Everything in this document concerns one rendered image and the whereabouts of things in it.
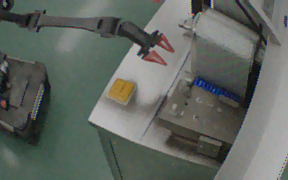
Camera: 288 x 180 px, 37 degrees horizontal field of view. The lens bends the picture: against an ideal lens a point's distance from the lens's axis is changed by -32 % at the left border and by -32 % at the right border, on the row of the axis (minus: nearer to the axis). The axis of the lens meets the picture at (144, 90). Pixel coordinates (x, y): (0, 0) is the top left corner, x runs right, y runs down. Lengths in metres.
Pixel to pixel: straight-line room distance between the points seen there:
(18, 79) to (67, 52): 0.54
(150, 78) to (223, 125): 0.41
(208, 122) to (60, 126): 1.38
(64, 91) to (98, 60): 0.29
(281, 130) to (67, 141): 1.88
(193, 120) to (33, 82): 1.36
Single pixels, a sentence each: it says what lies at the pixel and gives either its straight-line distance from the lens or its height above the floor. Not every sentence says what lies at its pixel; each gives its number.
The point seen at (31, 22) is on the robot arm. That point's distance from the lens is 2.09.
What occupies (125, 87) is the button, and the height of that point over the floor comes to 0.92.
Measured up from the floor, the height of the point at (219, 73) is 1.11.
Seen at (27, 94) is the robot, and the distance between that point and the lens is 3.04.
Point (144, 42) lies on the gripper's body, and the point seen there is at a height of 1.13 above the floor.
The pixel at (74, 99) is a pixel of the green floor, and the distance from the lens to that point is 3.22.
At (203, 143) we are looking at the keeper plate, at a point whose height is 1.00.
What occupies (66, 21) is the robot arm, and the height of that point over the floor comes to 1.20.
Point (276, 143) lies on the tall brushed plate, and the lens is 1.46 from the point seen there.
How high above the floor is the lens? 2.72
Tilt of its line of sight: 58 degrees down
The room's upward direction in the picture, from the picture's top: 5 degrees counter-clockwise
